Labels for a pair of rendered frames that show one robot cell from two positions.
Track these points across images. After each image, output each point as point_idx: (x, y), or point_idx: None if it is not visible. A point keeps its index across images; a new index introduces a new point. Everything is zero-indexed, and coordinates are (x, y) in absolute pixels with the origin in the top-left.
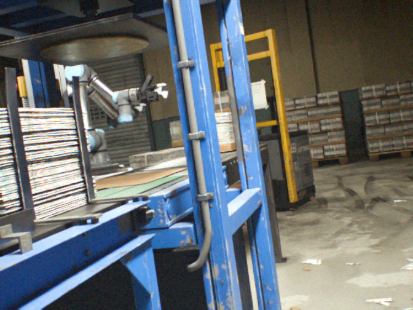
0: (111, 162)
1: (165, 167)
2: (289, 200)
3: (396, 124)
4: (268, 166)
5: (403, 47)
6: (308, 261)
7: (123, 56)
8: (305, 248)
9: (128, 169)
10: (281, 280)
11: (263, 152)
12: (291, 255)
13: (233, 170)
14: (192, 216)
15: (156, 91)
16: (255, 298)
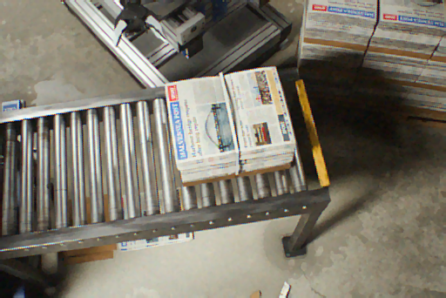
0: (168, 2)
1: (21, 161)
2: None
3: None
4: (309, 215)
5: None
6: (287, 290)
7: None
8: (350, 267)
9: (176, 30)
10: (213, 274)
11: (276, 213)
12: (317, 256)
13: (41, 249)
14: (342, 85)
15: (140, 22)
16: (157, 260)
